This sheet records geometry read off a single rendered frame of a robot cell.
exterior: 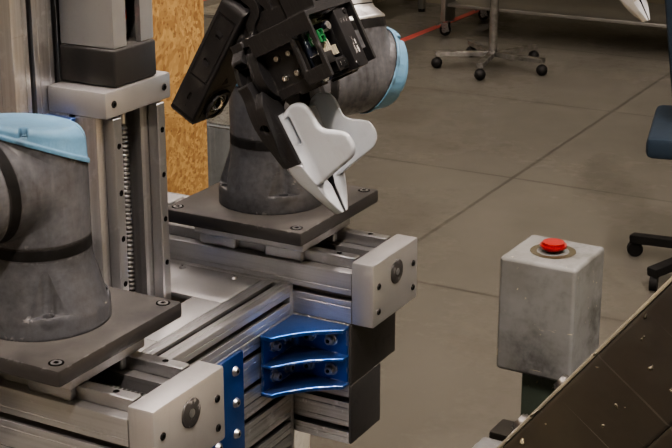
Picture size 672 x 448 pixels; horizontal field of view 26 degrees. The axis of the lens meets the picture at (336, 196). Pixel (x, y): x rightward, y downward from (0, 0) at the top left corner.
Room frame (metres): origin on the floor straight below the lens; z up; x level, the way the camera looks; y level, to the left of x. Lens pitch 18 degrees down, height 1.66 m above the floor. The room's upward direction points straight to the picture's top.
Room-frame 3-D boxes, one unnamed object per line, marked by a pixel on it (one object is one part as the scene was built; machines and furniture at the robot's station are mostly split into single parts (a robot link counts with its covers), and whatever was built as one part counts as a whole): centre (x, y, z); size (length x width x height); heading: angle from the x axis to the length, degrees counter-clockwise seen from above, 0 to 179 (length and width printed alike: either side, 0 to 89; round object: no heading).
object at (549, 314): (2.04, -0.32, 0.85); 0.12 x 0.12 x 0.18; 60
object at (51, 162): (1.52, 0.33, 1.20); 0.13 x 0.12 x 0.14; 138
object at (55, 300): (1.52, 0.33, 1.09); 0.15 x 0.15 x 0.10
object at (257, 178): (1.95, 0.09, 1.09); 0.15 x 0.15 x 0.10
